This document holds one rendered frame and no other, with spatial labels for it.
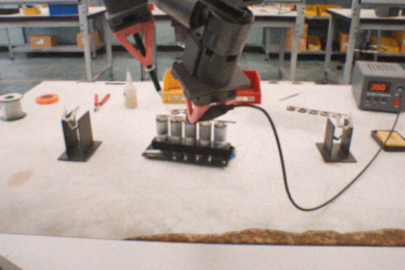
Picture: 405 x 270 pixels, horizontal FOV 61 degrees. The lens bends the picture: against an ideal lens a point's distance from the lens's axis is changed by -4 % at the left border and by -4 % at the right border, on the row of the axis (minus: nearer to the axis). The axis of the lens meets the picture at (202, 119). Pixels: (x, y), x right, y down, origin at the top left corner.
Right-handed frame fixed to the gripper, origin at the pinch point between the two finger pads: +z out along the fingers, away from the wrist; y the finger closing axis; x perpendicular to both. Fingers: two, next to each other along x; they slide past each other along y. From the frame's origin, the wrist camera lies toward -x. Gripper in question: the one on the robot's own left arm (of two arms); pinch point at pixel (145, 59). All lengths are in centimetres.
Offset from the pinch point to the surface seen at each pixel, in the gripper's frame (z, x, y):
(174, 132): 14.7, 0.1, -0.1
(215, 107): 6.4, -5.7, -14.6
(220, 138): 17.3, -6.7, -4.6
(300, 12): 61, -138, 191
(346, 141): 25.8, -28.2, -10.8
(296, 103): 30.4, -33.4, 17.1
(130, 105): 16.1, 6.3, 26.0
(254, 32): 125, -177, 394
